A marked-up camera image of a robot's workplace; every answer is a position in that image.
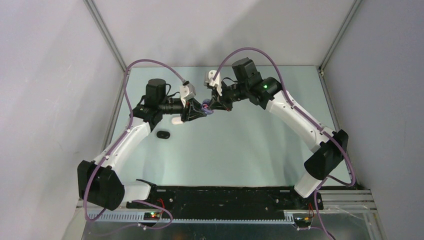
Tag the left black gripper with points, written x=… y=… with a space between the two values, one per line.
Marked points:
x=194 y=112

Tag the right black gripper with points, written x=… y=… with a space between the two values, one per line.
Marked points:
x=215 y=98

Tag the purple earbud charging case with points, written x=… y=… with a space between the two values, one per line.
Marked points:
x=206 y=107

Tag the white earbud charging case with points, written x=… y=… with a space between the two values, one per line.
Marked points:
x=176 y=121

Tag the black earbud charging case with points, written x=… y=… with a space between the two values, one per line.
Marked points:
x=163 y=134

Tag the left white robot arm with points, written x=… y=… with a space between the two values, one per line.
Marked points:
x=100 y=180

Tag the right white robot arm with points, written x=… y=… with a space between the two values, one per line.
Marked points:
x=327 y=146

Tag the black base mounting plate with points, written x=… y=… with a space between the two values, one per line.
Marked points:
x=225 y=201

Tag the left controller circuit board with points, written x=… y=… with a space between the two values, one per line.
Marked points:
x=152 y=216

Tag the controller circuit board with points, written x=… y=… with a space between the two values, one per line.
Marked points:
x=152 y=216
x=303 y=222

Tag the right controller circuit board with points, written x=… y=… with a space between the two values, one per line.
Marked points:
x=303 y=222

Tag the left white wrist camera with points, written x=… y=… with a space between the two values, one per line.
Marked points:
x=187 y=91

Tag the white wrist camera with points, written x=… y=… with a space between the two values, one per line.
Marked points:
x=187 y=91
x=213 y=80

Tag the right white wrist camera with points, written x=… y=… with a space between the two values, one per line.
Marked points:
x=213 y=80

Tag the left aluminium frame post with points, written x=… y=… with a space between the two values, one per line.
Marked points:
x=105 y=32

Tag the aluminium frame post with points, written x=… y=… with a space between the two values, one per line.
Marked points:
x=105 y=32
x=339 y=34

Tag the grey slotted cable duct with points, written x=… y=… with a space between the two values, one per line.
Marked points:
x=137 y=217

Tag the right aluminium frame post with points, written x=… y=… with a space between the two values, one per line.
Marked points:
x=339 y=34

